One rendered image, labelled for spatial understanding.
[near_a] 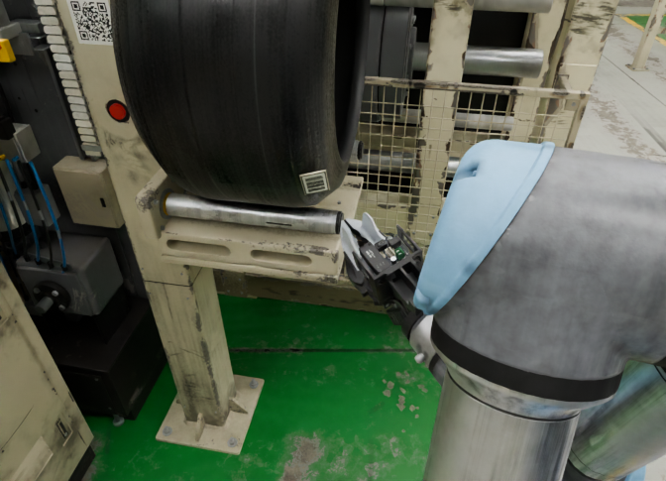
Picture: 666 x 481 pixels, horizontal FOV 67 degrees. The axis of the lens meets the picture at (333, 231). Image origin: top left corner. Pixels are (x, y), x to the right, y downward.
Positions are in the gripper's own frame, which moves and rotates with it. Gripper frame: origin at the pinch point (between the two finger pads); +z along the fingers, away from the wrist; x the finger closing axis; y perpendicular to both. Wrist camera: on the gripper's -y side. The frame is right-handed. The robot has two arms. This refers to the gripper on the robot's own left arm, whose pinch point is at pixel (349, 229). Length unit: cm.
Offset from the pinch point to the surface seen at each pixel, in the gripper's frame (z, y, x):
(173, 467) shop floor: 25, -90, 64
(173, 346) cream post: 40, -58, 43
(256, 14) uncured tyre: 13.6, 28.4, -0.5
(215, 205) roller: 27.0, -8.2, 15.1
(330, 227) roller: 12.0, -12.5, -0.7
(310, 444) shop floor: 12, -99, 27
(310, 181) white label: 8.5, 4.0, 1.1
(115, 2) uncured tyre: 28.2, 30.5, 13.0
